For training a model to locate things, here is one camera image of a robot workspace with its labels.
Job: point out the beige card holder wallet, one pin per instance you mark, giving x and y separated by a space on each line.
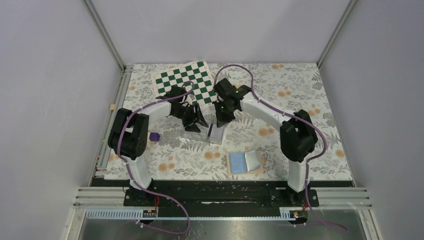
242 163

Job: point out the green white chessboard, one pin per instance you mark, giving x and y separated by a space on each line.
194 75

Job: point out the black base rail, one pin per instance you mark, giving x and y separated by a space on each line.
238 196

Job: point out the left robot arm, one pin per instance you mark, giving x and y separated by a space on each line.
129 133

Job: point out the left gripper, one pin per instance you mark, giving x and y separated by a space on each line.
195 117

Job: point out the purple small block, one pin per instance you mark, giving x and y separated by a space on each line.
154 136

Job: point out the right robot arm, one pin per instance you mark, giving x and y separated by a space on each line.
297 136

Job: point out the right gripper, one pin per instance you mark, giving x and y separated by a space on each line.
221 120

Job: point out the clear plastic card box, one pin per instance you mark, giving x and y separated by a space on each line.
211 134

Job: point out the white slotted cable duct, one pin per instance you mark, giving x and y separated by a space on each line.
163 214

